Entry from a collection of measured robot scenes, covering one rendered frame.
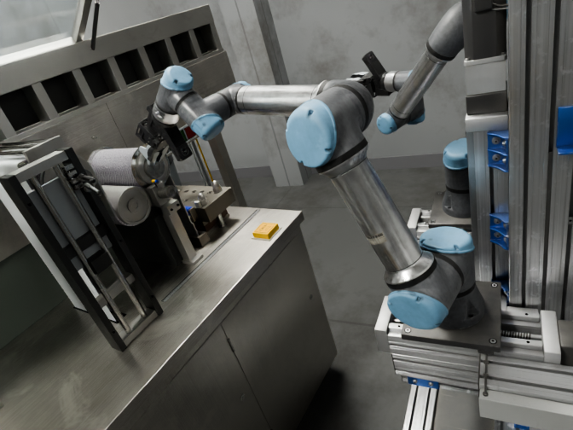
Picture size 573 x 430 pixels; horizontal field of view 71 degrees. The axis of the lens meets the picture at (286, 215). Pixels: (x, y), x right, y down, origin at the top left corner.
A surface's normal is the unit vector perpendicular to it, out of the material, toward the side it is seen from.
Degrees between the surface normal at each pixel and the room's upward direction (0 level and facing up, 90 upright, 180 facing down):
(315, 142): 83
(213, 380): 90
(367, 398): 0
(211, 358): 90
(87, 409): 0
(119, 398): 0
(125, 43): 90
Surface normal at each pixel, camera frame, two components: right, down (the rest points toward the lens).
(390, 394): -0.26, -0.84
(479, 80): -0.40, 0.54
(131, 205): 0.82, 0.06
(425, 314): -0.53, 0.63
